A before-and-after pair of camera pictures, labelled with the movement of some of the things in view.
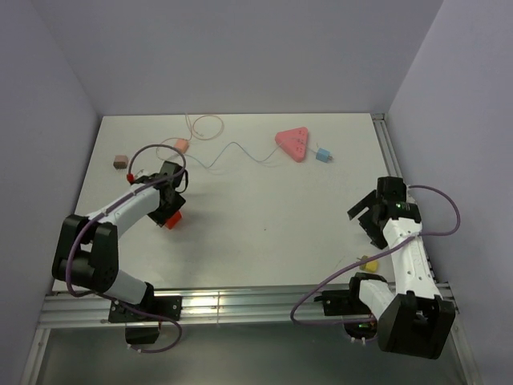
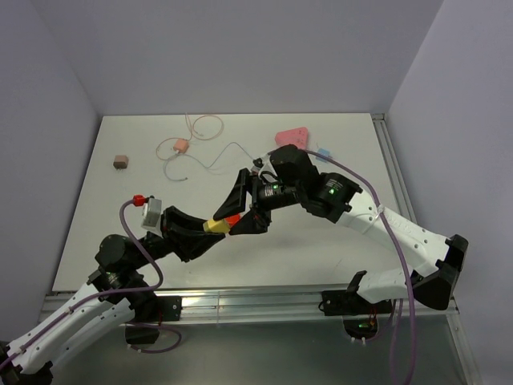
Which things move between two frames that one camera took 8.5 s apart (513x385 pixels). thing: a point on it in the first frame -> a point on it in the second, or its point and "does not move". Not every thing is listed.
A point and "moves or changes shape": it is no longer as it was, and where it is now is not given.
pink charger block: [181, 144] does not move
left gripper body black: [159, 216] -> [159, 245]
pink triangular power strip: [293, 142] does not move
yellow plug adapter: [371, 266] -> [216, 226]
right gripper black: [377, 237] -> [235, 202]
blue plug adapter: [323, 155] does not move
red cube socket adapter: [171, 223] moves or changes shape
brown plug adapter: [120, 162] does not move
